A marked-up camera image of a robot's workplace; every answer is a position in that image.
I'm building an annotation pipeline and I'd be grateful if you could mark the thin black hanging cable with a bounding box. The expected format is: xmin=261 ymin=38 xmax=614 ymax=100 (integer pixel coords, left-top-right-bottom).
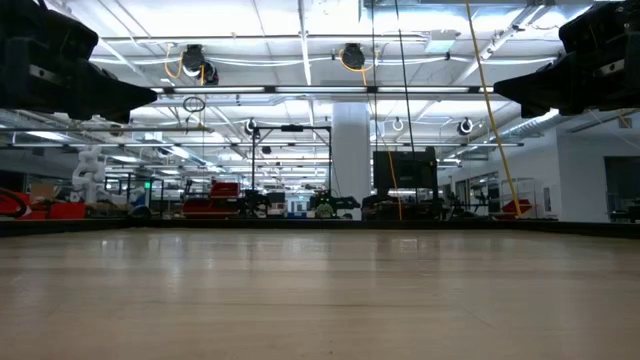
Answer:
xmin=370 ymin=0 xmax=380 ymax=154

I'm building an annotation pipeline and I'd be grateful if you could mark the black metal frame rig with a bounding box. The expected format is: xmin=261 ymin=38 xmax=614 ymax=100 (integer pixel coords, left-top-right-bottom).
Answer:
xmin=250 ymin=124 xmax=334 ymax=194

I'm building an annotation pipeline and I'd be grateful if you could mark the black robot with green light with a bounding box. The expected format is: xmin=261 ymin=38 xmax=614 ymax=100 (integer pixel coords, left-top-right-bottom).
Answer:
xmin=309 ymin=191 xmax=361 ymax=220

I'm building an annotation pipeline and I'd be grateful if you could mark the red tool chest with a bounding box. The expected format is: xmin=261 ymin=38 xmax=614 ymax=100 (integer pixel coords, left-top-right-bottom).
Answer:
xmin=181 ymin=180 xmax=242 ymax=219

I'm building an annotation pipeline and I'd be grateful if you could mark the yellow hanging cable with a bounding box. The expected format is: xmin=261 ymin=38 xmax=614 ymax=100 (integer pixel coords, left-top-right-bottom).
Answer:
xmin=463 ymin=0 xmax=524 ymax=219

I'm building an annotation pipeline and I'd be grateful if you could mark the grey horizontal pipe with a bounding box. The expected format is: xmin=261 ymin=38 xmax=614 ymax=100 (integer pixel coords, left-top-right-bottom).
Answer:
xmin=0 ymin=125 xmax=215 ymax=134

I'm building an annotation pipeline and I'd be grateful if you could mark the black cable loop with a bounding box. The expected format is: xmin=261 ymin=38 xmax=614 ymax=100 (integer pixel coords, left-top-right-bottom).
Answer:
xmin=182 ymin=95 xmax=207 ymax=114

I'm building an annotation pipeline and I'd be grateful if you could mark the red storage bin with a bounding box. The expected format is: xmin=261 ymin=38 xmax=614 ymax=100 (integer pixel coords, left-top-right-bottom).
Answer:
xmin=48 ymin=201 xmax=87 ymax=220

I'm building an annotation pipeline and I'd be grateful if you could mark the red bin with black hose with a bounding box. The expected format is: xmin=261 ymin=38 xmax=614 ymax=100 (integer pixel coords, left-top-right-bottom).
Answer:
xmin=0 ymin=186 xmax=32 ymax=220

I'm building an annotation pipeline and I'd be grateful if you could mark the dark wall window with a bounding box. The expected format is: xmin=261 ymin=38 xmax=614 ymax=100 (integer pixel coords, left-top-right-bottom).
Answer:
xmin=603 ymin=155 xmax=640 ymax=222

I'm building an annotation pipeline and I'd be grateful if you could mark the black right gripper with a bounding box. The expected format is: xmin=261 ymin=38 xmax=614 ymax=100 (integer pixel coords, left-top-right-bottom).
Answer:
xmin=493 ymin=0 xmax=640 ymax=120

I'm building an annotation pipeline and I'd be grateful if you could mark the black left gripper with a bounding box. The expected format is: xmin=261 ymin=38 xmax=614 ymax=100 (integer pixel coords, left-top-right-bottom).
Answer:
xmin=0 ymin=0 xmax=158 ymax=124

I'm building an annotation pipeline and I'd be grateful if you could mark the blue and white box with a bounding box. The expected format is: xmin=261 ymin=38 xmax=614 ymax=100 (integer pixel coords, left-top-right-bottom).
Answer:
xmin=285 ymin=197 xmax=314 ymax=220

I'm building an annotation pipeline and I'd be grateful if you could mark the white building pillar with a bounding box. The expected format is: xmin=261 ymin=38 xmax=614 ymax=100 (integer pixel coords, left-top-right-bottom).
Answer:
xmin=331 ymin=101 xmax=372 ymax=220

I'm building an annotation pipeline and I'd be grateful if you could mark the black monitor screen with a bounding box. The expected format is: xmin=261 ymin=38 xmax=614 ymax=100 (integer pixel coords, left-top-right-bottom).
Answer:
xmin=372 ymin=146 xmax=439 ymax=191

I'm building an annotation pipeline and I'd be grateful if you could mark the red triangular sign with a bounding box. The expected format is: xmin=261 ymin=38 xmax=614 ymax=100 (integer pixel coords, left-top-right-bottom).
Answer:
xmin=501 ymin=198 xmax=534 ymax=217

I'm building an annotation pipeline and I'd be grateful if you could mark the black table edge rail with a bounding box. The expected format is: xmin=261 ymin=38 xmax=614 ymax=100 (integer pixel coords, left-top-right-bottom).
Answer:
xmin=0 ymin=216 xmax=640 ymax=239

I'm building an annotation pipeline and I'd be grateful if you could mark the black ceiling cord reel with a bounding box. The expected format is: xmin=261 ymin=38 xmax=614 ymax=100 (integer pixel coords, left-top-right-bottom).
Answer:
xmin=180 ymin=43 xmax=220 ymax=87
xmin=338 ymin=42 xmax=375 ymax=86

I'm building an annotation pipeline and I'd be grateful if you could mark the brown cardboard box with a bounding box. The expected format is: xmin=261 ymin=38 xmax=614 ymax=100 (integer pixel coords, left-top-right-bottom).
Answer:
xmin=28 ymin=181 xmax=62 ymax=202

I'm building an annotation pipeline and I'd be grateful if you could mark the long ceiling light bar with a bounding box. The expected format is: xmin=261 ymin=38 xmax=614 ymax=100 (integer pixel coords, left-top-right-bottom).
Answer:
xmin=149 ymin=85 xmax=497 ymax=96

